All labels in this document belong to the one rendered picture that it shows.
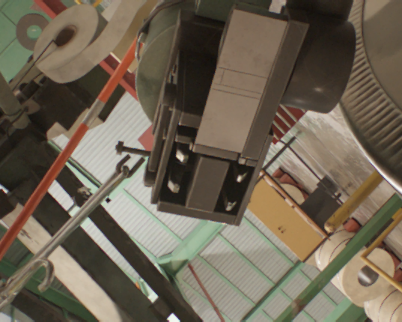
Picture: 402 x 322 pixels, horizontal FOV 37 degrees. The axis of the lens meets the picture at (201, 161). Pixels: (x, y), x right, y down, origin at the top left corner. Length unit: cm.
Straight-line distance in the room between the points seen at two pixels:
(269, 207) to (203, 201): 994
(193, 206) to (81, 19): 77
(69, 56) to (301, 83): 77
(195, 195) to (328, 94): 13
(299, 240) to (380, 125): 1039
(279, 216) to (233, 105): 1014
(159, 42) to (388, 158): 24
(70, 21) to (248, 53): 84
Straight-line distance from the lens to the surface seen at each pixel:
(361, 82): 61
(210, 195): 50
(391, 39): 65
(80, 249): 127
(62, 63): 117
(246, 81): 43
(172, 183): 49
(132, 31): 506
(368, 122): 55
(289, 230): 1074
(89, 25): 119
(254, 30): 42
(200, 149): 47
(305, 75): 45
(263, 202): 1036
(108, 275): 129
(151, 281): 127
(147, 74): 60
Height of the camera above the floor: 145
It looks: level
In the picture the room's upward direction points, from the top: 136 degrees counter-clockwise
